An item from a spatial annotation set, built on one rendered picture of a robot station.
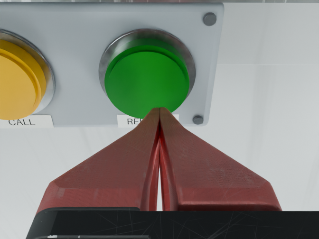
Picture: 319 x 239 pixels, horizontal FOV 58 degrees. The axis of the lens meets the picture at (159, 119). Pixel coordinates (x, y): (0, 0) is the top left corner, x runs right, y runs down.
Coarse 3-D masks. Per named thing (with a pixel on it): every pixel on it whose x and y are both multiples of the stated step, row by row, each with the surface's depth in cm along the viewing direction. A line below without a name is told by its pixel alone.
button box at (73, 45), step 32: (0, 32) 13; (32, 32) 13; (64, 32) 13; (96, 32) 13; (128, 32) 13; (160, 32) 13; (192, 32) 13; (64, 64) 14; (96, 64) 14; (192, 64) 14; (64, 96) 15; (96, 96) 15; (192, 96) 15; (0, 128) 16
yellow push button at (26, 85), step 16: (0, 48) 12; (16, 48) 13; (0, 64) 13; (16, 64) 13; (32, 64) 13; (0, 80) 13; (16, 80) 13; (32, 80) 13; (0, 96) 14; (16, 96) 14; (32, 96) 14; (0, 112) 14; (16, 112) 14; (32, 112) 14
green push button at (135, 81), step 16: (128, 48) 12; (144, 48) 12; (160, 48) 12; (112, 64) 13; (128, 64) 13; (144, 64) 13; (160, 64) 13; (176, 64) 13; (112, 80) 13; (128, 80) 13; (144, 80) 13; (160, 80) 13; (176, 80) 13; (112, 96) 14; (128, 96) 14; (144, 96) 14; (160, 96) 14; (176, 96) 14; (128, 112) 14; (144, 112) 14
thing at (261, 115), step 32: (224, 96) 27; (256, 96) 27; (288, 96) 27; (32, 128) 29; (64, 128) 29; (96, 128) 29; (128, 128) 29; (192, 128) 30; (224, 128) 30; (256, 128) 30; (288, 128) 30; (0, 160) 32; (32, 160) 32; (64, 160) 32; (256, 160) 33; (288, 160) 33; (0, 192) 35; (32, 192) 35; (160, 192) 36; (288, 192) 36; (0, 224) 39
